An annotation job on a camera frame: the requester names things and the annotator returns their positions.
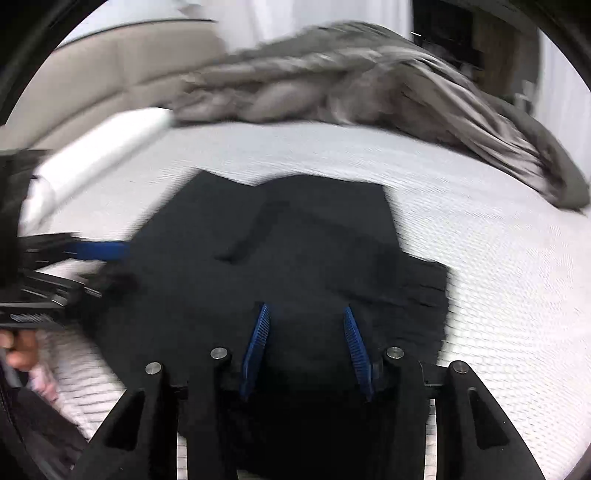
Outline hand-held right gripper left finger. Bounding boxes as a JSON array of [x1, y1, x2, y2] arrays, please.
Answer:
[[69, 302, 273, 480]]

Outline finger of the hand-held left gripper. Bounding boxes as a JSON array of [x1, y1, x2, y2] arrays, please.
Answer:
[[28, 234, 132, 266], [28, 268, 139, 302]]

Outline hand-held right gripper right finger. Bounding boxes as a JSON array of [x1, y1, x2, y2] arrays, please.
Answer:
[[342, 305, 546, 480]]

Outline black pants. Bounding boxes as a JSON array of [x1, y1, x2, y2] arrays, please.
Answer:
[[90, 170, 451, 480]]

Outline person's left hand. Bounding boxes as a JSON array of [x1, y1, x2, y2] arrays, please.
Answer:
[[0, 330, 40, 370]]

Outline pink cloth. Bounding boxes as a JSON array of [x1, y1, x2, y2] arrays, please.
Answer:
[[28, 369, 61, 402]]

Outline white pillow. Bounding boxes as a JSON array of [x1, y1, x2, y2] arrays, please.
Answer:
[[23, 107, 174, 232]]

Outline person's dark clothing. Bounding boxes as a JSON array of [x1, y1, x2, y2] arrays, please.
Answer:
[[0, 383, 90, 480]]

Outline beige padded headboard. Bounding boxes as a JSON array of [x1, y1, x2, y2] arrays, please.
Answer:
[[0, 21, 232, 153]]

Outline grey duvet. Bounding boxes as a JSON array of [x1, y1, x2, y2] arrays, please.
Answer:
[[168, 21, 591, 213]]

